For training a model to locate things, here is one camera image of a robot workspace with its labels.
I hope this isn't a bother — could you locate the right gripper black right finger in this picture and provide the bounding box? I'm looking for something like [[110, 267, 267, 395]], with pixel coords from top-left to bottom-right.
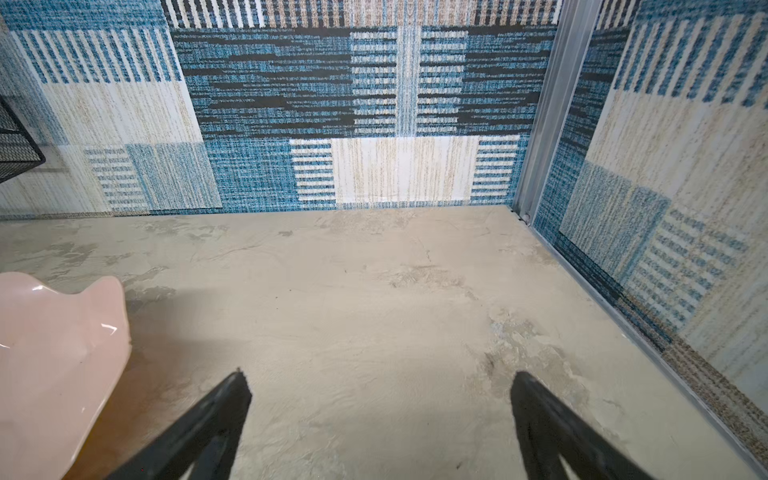
[[510, 371, 650, 479]]

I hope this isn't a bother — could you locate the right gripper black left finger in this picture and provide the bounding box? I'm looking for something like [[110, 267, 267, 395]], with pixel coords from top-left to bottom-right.
[[108, 370, 252, 479]]

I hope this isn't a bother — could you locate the pink wavy fruit bowl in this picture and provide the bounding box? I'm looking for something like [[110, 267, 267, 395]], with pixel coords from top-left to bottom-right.
[[1, 272, 132, 479]]

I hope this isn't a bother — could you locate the black wire mesh shelf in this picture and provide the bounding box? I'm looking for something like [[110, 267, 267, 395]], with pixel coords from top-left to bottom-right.
[[1, 97, 46, 183]]

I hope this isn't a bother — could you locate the aluminium corner frame post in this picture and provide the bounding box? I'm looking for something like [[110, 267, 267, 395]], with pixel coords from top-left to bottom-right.
[[512, 0, 601, 226]]

